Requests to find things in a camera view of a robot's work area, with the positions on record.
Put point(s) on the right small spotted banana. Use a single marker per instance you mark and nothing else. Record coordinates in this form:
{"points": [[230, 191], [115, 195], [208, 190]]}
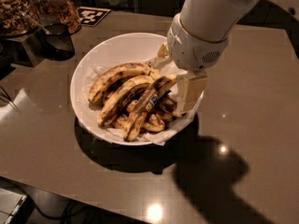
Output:
{"points": [[167, 108]]}

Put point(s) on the glass jar of nuts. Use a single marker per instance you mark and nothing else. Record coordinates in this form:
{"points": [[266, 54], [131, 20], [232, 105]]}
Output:
{"points": [[64, 10]]}

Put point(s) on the black scoop bowl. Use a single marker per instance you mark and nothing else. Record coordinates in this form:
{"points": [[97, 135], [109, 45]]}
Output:
{"points": [[58, 42]]}

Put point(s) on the spotted banana with blue sticker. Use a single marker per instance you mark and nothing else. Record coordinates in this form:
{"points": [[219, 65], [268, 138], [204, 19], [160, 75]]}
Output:
{"points": [[146, 102]]}

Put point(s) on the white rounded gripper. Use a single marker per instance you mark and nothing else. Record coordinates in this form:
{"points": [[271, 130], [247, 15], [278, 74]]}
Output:
{"points": [[193, 50]]}

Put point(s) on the glass jar of cashews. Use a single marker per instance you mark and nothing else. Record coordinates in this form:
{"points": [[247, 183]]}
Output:
{"points": [[12, 21]]}

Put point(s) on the white ceramic bowl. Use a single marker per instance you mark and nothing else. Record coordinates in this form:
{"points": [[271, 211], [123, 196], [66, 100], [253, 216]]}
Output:
{"points": [[133, 47]]}

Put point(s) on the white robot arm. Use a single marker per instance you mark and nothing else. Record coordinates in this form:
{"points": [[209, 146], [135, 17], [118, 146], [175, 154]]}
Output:
{"points": [[197, 37]]}

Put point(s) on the small bottom banana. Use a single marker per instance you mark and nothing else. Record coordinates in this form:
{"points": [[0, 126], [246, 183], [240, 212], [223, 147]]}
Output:
{"points": [[153, 124]]}

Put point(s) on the dark jar stand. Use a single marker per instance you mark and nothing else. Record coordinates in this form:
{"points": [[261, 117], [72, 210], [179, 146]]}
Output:
{"points": [[25, 49]]}

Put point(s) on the metal spoon handle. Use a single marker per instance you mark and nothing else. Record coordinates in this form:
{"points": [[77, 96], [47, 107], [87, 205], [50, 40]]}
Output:
{"points": [[47, 32]]}

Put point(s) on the black white fiducial marker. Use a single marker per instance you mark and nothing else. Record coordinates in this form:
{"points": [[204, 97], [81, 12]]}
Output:
{"points": [[91, 16]]}

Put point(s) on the middle spotted banana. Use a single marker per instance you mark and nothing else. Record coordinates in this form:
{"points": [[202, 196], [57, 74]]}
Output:
{"points": [[121, 97]]}

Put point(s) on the top spotted banana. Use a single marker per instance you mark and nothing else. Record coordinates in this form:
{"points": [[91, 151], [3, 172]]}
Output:
{"points": [[116, 73]]}

